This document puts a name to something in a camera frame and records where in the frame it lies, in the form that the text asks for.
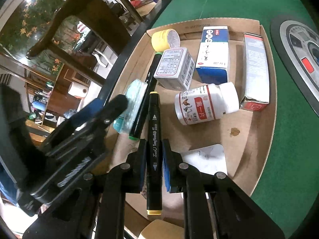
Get white medicine bottle red label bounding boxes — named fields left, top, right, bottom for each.
left=174, top=82, right=240, bottom=126

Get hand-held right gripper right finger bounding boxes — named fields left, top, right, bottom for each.
left=162, top=139, right=285, bottom=239

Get paper towel roll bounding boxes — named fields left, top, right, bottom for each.
left=68, top=81, right=88, bottom=97

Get flower mural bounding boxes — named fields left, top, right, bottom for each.
left=0, top=0, right=83, bottom=63

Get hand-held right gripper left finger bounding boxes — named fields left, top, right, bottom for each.
left=22, top=139, right=147, bottom=239

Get blue and white medicine box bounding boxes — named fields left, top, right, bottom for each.
left=196, top=26, right=230, bottom=85

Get black marker green caps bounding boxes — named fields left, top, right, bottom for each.
left=128, top=51, right=163, bottom=141

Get dark wooden chair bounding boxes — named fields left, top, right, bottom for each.
left=26, top=0, right=144, bottom=86

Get red and grey long box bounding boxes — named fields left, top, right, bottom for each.
left=239, top=33, right=271, bottom=111

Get teal packet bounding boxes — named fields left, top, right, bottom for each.
left=113, top=79, right=148, bottom=134

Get yellow jar with foil top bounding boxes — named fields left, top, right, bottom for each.
left=151, top=28, right=180, bottom=52

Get small white grey box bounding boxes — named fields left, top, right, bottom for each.
left=153, top=47, right=195, bottom=91

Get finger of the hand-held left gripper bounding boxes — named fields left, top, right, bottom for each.
left=45, top=95, right=129, bottom=157
left=56, top=98, right=105, bottom=140

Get cardboard box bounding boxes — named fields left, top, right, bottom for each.
left=110, top=17, right=278, bottom=229

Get black marker yellow caps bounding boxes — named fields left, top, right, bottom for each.
left=146, top=91, right=164, bottom=216

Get round table control panel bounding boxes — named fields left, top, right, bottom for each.
left=270, top=17, right=319, bottom=117

